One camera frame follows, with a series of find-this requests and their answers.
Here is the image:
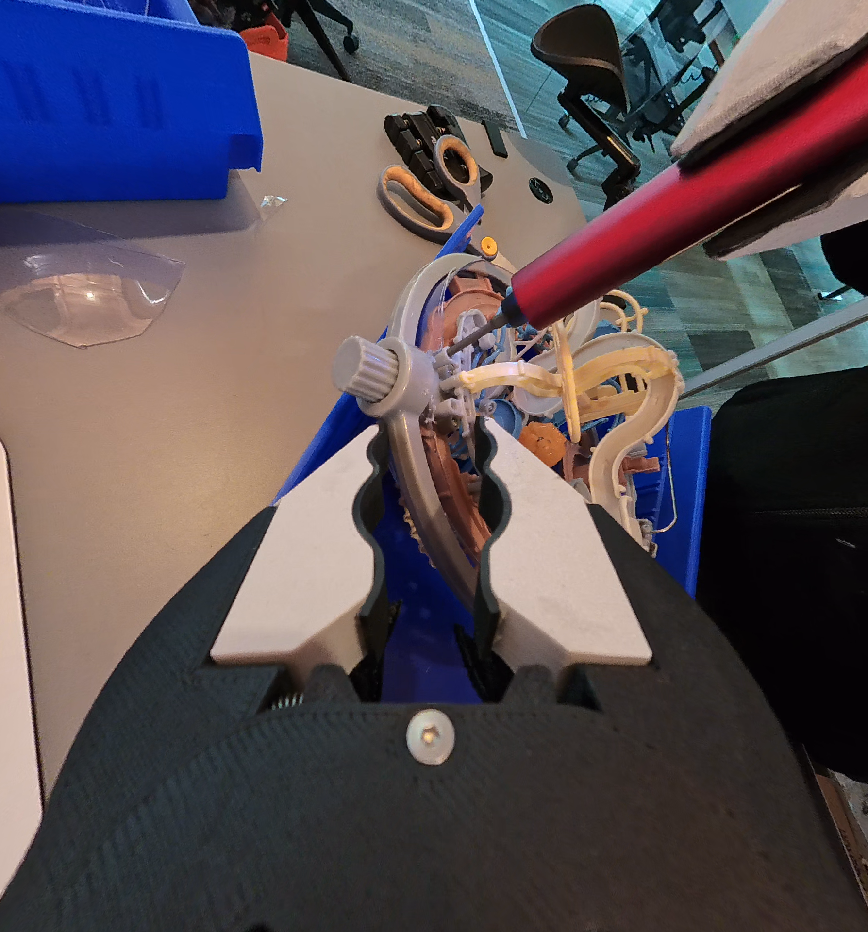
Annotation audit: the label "plastic marble maze toy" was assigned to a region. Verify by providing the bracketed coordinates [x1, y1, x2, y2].
[331, 251, 684, 583]

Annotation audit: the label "orange plastic bin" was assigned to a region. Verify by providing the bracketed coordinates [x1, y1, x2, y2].
[241, 11, 289, 63]

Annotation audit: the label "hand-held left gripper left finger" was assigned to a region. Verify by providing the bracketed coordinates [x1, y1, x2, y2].
[209, 424, 391, 669]

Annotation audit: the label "red electric screwdriver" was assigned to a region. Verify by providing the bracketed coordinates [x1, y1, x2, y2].
[443, 29, 868, 358]

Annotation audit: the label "black bit holder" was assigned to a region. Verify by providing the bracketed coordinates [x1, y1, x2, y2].
[384, 104, 495, 199]

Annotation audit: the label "clear plastic shell fragment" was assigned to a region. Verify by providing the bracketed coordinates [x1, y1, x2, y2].
[0, 211, 187, 349]

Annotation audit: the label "person's black jacket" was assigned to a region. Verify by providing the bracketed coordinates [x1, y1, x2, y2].
[696, 360, 868, 773]

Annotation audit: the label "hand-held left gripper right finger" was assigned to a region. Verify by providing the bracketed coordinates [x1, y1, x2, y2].
[472, 417, 655, 671]

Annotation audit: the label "black saddle chair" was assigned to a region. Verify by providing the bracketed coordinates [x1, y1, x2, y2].
[530, 3, 642, 212]

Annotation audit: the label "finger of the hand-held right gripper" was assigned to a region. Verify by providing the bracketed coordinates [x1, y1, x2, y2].
[702, 131, 868, 262]
[669, 0, 868, 172]

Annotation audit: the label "orange grey scissors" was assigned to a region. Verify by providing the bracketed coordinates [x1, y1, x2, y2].
[376, 133, 517, 278]

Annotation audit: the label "blue plastic bin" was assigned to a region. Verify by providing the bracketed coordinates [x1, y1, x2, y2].
[274, 204, 712, 703]
[0, 0, 264, 205]

